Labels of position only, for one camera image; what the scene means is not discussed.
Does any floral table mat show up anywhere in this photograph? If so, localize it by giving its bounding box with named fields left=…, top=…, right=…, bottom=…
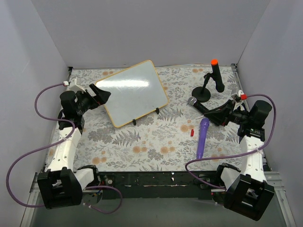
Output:
left=73, top=66, right=241, bottom=172

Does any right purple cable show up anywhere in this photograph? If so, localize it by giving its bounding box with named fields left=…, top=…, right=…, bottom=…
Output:
left=185, top=94, right=276, bottom=207

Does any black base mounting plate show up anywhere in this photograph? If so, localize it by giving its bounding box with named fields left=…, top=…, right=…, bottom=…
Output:
left=98, top=171, right=225, bottom=200

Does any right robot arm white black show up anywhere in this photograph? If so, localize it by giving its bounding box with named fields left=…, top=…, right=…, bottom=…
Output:
left=204, top=100, right=275, bottom=221

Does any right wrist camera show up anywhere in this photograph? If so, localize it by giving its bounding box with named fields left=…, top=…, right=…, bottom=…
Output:
left=231, top=89, right=247, bottom=109

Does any yellow framed whiteboard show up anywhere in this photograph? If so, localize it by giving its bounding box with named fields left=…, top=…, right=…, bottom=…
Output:
left=95, top=60, right=169, bottom=128

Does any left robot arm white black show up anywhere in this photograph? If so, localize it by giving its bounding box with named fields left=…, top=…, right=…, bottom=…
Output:
left=37, top=84, right=111, bottom=209

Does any black microphone stand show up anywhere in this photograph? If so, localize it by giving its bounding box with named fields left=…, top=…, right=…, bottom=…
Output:
left=191, top=73, right=213, bottom=103

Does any purple toy microphone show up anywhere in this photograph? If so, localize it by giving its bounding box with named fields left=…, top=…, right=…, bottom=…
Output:
left=196, top=118, right=210, bottom=159

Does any black microphone silver head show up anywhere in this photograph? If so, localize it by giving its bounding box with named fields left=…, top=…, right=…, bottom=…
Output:
left=188, top=96, right=209, bottom=115

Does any aluminium frame rail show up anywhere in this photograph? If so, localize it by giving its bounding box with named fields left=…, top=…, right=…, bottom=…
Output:
left=264, top=171, right=285, bottom=192

